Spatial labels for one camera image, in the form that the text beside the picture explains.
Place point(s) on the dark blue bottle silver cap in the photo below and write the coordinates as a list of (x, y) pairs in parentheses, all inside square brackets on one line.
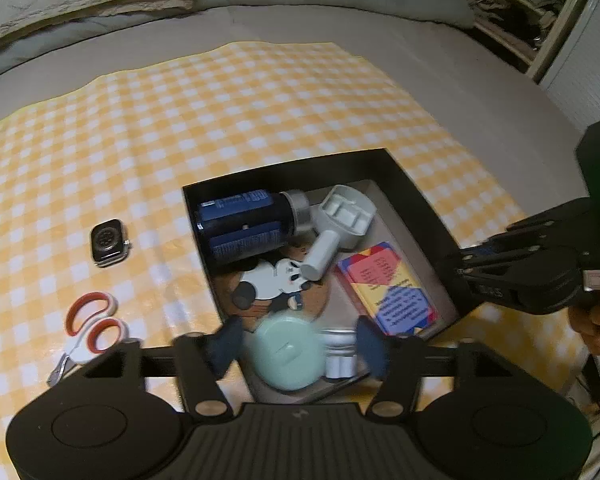
[(240, 225)]

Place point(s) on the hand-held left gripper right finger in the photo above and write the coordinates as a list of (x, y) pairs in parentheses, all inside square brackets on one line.
[(372, 347)]

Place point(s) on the black cardboard box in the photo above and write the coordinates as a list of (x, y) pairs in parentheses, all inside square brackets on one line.
[(420, 200)]

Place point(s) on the yellow checked cloth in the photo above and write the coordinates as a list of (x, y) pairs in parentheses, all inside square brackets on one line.
[(180, 110)]

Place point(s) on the small white plastic piece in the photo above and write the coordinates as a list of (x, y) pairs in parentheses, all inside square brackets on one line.
[(340, 360)]

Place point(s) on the white plastic cylinder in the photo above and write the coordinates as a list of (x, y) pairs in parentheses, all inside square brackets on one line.
[(320, 255)]

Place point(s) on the person's right hand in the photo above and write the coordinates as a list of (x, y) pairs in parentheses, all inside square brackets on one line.
[(597, 322)]

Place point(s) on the mint green round case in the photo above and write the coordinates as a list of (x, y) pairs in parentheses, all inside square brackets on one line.
[(285, 355)]

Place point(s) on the colourful card box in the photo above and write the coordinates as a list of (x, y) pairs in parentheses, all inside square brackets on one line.
[(380, 285)]

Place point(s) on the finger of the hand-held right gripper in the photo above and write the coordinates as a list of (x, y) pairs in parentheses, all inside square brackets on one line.
[(520, 262), (555, 220)]

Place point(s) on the red and white scissors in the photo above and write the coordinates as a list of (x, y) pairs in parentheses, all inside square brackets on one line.
[(80, 347)]

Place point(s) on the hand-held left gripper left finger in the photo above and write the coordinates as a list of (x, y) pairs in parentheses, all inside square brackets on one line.
[(226, 345)]

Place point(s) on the round panda coaster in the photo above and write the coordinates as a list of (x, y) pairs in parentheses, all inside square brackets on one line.
[(265, 285)]

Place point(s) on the white open wardrobe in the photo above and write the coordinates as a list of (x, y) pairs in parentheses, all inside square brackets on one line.
[(570, 35)]

